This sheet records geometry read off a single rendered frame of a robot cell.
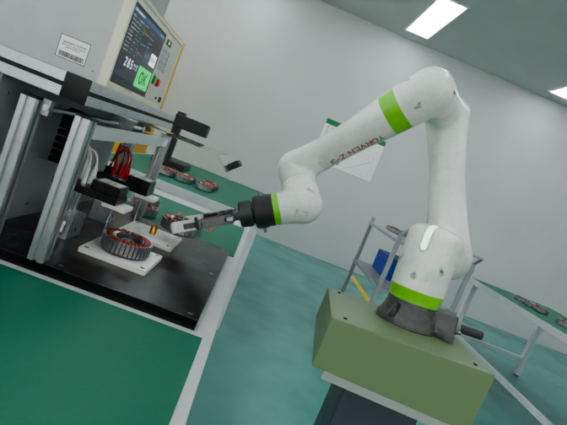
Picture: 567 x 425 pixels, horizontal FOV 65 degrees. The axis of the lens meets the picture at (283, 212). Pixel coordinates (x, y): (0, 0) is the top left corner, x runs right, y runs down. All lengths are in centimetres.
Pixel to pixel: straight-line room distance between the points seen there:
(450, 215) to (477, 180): 573
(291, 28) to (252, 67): 74
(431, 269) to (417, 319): 12
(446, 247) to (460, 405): 33
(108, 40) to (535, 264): 706
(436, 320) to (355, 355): 26
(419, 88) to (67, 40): 80
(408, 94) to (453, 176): 26
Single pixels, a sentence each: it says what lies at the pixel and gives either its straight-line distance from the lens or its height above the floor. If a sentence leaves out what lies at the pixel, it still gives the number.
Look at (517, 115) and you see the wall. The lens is 724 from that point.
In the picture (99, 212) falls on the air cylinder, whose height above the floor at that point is 79.
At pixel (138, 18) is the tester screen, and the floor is 127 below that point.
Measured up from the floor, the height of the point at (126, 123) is 105.
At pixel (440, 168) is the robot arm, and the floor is 125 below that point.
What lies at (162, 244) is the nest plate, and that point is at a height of 78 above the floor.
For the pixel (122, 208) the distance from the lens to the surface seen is 106.
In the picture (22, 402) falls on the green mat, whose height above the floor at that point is 75.
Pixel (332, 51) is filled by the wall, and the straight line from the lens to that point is 656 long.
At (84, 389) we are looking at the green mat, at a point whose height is 75.
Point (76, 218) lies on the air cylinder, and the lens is 111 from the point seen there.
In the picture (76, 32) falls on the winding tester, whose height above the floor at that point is 119.
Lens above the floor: 111
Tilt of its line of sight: 6 degrees down
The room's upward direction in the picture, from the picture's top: 22 degrees clockwise
